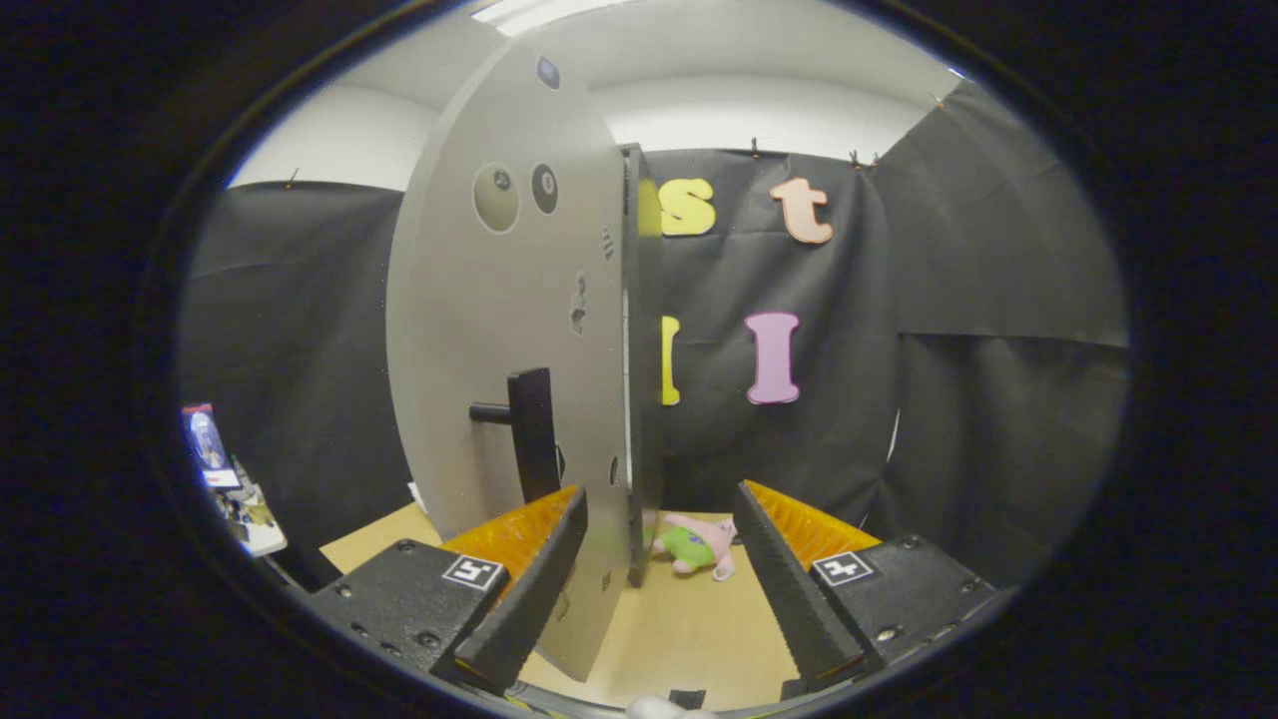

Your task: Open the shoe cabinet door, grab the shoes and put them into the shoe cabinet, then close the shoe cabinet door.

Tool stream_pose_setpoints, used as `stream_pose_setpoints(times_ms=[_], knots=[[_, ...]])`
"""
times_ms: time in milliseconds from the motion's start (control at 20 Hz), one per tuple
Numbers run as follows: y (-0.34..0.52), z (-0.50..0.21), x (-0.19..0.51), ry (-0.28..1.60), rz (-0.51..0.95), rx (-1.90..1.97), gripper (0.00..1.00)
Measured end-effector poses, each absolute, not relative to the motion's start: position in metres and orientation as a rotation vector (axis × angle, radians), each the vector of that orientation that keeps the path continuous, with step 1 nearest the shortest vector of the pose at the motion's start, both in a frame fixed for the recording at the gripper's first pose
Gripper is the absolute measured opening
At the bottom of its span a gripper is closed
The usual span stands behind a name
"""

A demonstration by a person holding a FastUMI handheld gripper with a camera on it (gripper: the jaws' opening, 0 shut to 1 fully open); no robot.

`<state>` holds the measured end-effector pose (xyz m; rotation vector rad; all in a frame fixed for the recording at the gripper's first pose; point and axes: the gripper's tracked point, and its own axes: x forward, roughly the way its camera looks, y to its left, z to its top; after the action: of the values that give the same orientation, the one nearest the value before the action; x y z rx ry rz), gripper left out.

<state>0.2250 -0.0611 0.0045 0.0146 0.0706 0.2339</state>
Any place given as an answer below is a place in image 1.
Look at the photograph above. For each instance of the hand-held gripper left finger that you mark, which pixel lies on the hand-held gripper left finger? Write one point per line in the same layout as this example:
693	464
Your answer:
534	599

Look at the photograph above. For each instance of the beige shoe cabinet door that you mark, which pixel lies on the beige shoe cabinet door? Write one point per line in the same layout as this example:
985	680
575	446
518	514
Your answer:
479	320

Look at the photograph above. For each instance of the pink green plush toy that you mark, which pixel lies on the pink green plush toy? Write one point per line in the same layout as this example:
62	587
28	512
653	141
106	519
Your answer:
689	547

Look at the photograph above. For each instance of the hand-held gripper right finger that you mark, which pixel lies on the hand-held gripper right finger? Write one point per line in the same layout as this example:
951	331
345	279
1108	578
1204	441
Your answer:
789	589

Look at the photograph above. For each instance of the long ceiling light panel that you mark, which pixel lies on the long ceiling light panel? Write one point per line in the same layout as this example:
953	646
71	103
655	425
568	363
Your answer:
539	12

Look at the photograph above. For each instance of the small black plastic piece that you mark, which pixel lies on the small black plastic piece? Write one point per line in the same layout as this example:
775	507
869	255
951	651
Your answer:
686	699

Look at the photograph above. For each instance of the blue printed package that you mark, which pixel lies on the blue printed package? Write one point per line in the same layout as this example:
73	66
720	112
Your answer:
208	439

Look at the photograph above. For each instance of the grey shoe cabinet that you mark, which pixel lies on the grey shoe cabinet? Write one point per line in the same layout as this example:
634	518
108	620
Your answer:
644	399

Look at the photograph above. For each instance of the black backdrop cloth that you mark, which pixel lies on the black backdrop cloth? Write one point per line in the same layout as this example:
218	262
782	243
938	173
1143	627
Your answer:
949	300

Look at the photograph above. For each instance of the cluttered white side table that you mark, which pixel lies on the cluttered white side table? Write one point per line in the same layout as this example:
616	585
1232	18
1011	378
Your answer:
260	534

